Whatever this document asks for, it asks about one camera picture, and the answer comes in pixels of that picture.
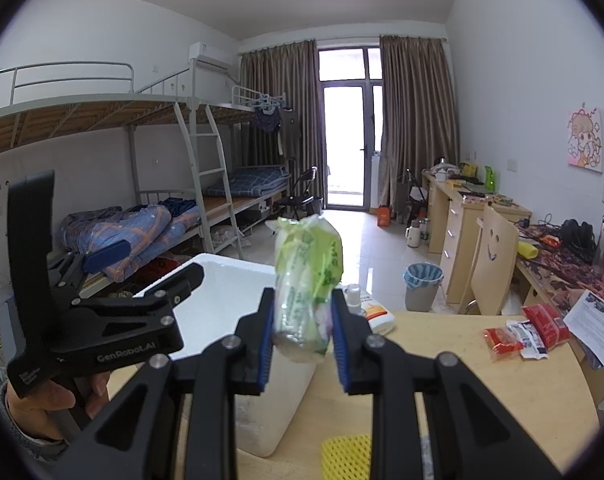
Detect person's left hand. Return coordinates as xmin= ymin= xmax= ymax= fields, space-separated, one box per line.
xmin=4 ymin=370 xmax=111 ymax=442

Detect grey trash bin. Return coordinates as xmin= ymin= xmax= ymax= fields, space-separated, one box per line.
xmin=403 ymin=262 xmax=444 ymax=312

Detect green tissue pack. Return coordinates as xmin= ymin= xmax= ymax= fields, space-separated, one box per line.
xmin=264 ymin=214 xmax=344 ymax=363

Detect printed paper sheet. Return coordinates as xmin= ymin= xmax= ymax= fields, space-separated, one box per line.
xmin=563 ymin=290 xmax=604 ymax=373

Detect blue orange quilt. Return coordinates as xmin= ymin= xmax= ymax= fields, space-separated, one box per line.
xmin=59 ymin=205 xmax=203 ymax=281

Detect small red snack packet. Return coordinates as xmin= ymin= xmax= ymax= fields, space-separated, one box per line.
xmin=483 ymin=326 xmax=525 ymax=362

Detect pink cartoon wall poster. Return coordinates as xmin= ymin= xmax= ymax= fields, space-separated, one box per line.
xmin=566 ymin=107 xmax=604 ymax=173

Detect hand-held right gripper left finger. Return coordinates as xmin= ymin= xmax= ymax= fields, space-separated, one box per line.
xmin=52 ymin=287 xmax=278 ymax=480

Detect black headphones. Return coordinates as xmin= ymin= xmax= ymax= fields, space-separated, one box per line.
xmin=559 ymin=219 xmax=595 ymax=251

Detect white snack packet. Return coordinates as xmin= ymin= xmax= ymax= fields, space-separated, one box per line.
xmin=507 ymin=321 xmax=550 ymax=361

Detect wooden chair with smiley face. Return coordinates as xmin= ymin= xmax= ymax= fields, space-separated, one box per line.
xmin=459 ymin=204 xmax=520 ymax=316

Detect white bunk bed ladder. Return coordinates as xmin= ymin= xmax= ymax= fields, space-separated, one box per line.
xmin=174 ymin=102 xmax=245 ymax=261

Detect white orange lotion tube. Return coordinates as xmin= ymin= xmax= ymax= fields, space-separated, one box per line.
xmin=357 ymin=294 xmax=397 ymax=333

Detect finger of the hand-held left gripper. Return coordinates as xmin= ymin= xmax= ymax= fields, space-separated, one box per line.
xmin=48 ymin=240 xmax=131 ymax=302
xmin=72 ymin=262 xmax=205 ymax=314

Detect metal bunk bed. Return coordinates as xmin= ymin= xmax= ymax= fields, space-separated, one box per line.
xmin=189 ymin=85 xmax=293 ymax=241
xmin=0 ymin=62 xmax=243 ymax=306

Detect white air conditioner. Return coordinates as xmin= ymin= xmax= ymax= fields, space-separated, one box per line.
xmin=189 ymin=41 xmax=231 ymax=71

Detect wooden desk with drawers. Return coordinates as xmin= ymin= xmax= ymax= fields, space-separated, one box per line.
xmin=422 ymin=162 xmax=533 ymax=306

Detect wooden desk with patterned mat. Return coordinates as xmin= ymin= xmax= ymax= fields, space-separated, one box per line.
xmin=514 ymin=220 xmax=604 ymax=406

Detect yellow foam net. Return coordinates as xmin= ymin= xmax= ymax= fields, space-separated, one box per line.
xmin=321 ymin=434 xmax=373 ymax=480

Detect black folding cart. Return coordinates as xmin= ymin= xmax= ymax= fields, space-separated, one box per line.
xmin=394 ymin=169 xmax=430 ymax=221

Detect glass balcony door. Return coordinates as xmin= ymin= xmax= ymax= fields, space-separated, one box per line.
xmin=318 ymin=46 xmax=384 ymax=211

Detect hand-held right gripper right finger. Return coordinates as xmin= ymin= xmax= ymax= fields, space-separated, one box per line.
xmin=330 ymin=287 xmax=565 ymax=480

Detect blue plaid bedding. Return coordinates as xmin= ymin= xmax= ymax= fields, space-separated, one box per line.
xmin=203 ymin=166 xmax=291 ymax=197

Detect brown curtain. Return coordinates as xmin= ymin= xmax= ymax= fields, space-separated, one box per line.
xmin=239 ymin=40 xmax=323 ymax=201
xmin=379 ymin=35 xmax=460 ymax=221

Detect hanging dark clothes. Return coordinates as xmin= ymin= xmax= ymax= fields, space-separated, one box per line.
xmin=252 ymin=94 xmax=300 ymax=158

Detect large red snack packet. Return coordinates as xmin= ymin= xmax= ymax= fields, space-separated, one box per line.
xmin=522 ymin=302 xmax=569 ymax=351

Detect white foam box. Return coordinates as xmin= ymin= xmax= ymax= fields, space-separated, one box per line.
xmin=132 ymin=252 xmax=318 ymax=458

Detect black folding chair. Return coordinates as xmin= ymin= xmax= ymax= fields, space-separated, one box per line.
xmin=273 ymin=166 xmax=325 ymax=221

